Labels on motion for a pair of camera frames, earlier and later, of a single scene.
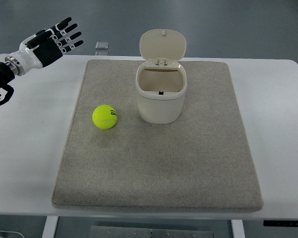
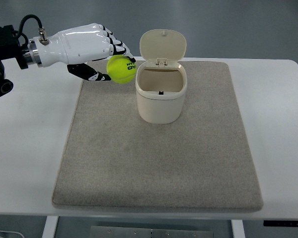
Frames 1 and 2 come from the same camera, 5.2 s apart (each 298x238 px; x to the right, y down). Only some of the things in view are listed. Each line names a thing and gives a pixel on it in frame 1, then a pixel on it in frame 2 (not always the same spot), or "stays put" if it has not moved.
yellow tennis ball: x=105 y=116 -> x=121 y=69
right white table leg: x=237 y=228 stays put
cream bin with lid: x=161 y=82 stays put
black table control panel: x=285 y=223 stays put
